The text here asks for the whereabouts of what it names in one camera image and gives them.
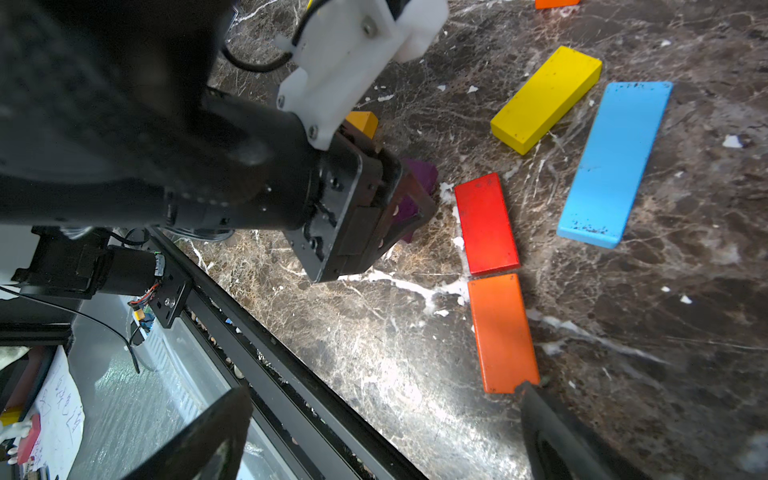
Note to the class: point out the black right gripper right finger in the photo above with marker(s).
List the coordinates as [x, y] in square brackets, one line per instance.
[560, 446]

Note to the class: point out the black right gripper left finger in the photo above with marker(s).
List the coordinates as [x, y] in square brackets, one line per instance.
[211, 447]

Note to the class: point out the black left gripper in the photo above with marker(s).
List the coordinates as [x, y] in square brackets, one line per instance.
[368, 200]

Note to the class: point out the long yellow block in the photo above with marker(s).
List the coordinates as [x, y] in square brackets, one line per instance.
[365, 121]

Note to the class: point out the orange block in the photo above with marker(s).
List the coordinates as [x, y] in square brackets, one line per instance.
[552, 4]
[504, 342]

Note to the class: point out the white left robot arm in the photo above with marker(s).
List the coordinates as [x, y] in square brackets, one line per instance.
[108, 120]

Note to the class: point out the orange block front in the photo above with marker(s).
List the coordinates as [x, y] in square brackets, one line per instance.
[504, 342]

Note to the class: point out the red block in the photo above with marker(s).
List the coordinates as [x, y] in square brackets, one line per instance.
[486, 228]

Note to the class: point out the small yellow block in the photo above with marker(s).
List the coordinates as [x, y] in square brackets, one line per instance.
[545, 98]

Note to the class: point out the light blue block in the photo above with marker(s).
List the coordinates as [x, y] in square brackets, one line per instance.
[613, 162]

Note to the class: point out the black front rail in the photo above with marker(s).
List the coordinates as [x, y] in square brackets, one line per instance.
[311, 428]

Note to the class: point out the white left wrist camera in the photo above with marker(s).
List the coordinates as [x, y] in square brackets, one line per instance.
[342, 47]

